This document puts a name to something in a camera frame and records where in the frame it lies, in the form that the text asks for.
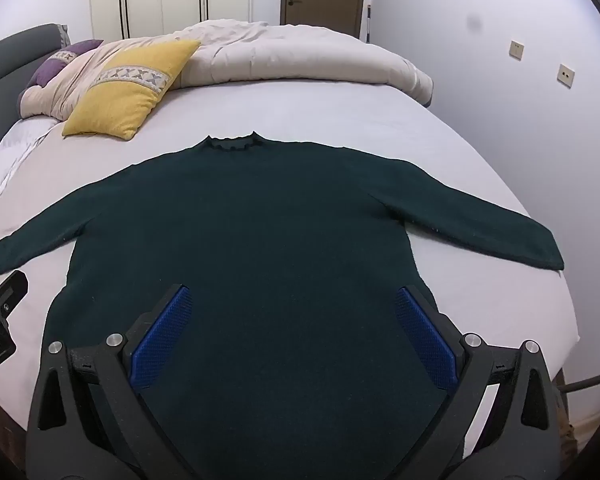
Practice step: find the thin striped pole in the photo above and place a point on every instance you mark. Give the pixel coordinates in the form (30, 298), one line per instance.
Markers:
(368, 22)

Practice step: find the beige duvet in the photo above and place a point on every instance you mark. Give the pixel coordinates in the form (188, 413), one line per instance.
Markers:
(280, 55)

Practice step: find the dark green sweater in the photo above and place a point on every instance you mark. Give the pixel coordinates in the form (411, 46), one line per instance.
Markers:
(280, 235)

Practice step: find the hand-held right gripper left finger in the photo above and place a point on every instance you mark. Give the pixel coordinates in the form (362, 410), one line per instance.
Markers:
(162, 340)

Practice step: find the grey headboard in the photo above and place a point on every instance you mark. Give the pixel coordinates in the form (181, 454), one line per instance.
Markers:
(5, 60)

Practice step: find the yellow pillow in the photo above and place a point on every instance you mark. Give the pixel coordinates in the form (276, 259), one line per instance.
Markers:
(130, 95)

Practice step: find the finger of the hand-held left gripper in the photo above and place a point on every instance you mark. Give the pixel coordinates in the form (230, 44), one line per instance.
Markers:
(7, 292)

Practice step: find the beige wall socket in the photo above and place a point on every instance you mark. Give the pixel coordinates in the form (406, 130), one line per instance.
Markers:
(566, 74)
(516, 50)

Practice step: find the purple and beige pillow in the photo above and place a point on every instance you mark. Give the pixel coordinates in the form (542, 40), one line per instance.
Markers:
(55, 85)

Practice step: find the bed with white sheet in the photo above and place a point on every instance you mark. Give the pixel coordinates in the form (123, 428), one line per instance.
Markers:
(305, 110)

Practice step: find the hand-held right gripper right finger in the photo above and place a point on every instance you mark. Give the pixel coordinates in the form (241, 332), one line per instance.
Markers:
(427, 340)

